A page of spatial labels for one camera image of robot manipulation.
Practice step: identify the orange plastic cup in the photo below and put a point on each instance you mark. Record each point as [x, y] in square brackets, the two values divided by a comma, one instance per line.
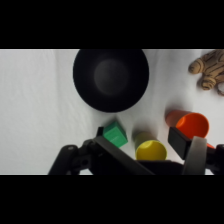
[190, 123]

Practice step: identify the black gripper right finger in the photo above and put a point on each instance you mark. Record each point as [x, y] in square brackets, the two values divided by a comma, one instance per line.
[195, 155]

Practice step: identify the black bowl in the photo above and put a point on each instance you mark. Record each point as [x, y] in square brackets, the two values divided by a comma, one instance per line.
[110, 79]

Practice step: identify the yellow plastic cup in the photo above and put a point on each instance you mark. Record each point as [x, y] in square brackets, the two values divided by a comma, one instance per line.
[150, 149]

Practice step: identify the striped tiger plush toy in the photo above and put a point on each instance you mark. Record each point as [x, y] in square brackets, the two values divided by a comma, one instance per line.
[210, 68]

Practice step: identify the orange block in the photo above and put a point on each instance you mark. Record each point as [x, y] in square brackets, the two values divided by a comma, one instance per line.
[210, 145]

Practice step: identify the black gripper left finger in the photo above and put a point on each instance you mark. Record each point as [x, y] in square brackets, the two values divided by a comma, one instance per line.
[100, 156]

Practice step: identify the green block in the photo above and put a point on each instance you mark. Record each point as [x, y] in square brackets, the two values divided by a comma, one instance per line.
[115, 134]

